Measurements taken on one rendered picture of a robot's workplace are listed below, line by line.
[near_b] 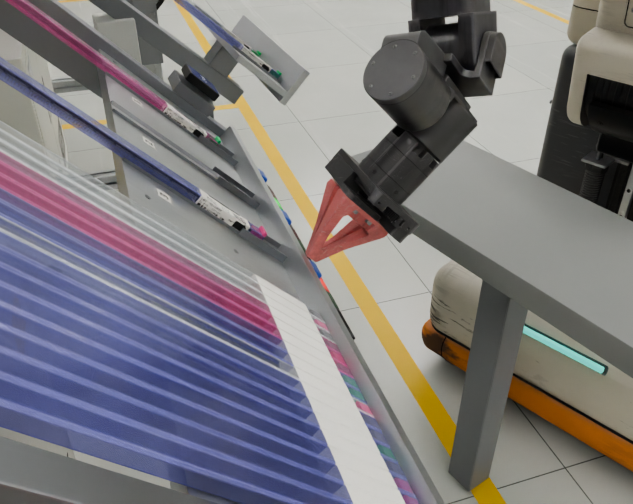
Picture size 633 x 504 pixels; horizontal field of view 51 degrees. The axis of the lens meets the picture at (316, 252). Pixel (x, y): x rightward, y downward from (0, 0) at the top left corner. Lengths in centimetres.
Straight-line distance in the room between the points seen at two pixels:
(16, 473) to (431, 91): 44
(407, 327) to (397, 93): 118
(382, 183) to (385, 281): 123
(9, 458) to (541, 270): 75
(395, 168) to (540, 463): 95
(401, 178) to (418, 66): 11
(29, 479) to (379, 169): 45
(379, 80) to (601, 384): 89
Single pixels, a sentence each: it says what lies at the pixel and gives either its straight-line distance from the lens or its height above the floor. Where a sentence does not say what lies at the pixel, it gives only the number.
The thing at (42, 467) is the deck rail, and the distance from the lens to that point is 25.
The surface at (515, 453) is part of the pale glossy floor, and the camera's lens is 147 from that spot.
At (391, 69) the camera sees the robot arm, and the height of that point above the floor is 92.
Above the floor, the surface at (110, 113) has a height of 85.
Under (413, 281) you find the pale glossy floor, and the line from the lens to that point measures 185.
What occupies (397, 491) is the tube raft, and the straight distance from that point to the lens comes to 44.
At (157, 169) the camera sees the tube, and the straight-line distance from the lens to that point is 59.
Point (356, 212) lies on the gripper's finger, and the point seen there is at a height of 78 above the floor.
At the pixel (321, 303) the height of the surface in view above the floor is 73.
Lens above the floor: 110
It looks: 35 degrees down
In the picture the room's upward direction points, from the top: straight up
